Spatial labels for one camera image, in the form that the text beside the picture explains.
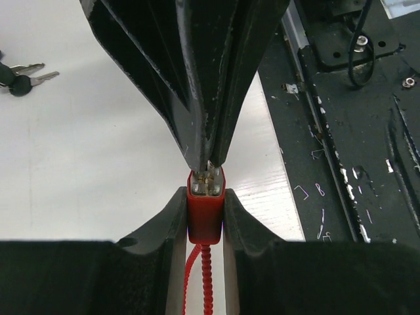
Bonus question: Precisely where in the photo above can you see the white slotted cable duct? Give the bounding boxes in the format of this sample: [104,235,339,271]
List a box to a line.
[381,0,420,19]

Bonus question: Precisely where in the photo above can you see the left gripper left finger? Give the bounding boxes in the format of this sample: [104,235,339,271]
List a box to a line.
[1,187,186,314]

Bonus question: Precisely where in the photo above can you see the black-headed keys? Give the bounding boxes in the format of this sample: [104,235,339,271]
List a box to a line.
[1,62,60,97]

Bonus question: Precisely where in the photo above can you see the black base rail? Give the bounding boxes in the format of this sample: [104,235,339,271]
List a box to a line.
[259,1,419,248]

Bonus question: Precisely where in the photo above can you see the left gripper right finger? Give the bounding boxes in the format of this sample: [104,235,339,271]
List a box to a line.
[223,189,419,314]

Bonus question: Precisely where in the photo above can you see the small red cable padlock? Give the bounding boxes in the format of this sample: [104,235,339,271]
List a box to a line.
[182,166,226,314]

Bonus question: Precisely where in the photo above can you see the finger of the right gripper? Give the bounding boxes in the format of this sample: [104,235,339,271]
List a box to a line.
[183,1,289,167]
[80,1,208,171]

